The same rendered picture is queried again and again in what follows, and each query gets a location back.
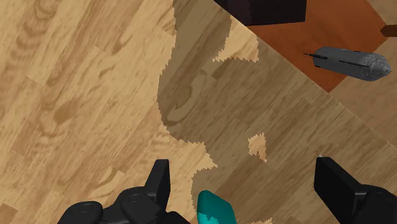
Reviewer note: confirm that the reddish brown wooden table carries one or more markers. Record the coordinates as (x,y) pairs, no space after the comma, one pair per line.
(313,40)

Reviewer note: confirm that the grey cylindrical object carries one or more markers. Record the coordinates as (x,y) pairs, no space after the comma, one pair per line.
(350,63)

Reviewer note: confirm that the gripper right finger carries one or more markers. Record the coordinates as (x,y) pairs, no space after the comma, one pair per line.
(344,189)

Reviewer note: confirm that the teal pointed object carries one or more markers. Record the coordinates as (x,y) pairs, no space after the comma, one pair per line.
(214,208)

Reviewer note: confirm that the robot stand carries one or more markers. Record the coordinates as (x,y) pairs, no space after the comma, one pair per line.
(263,11)

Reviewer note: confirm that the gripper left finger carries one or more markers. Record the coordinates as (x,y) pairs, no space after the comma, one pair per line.
(149,198)

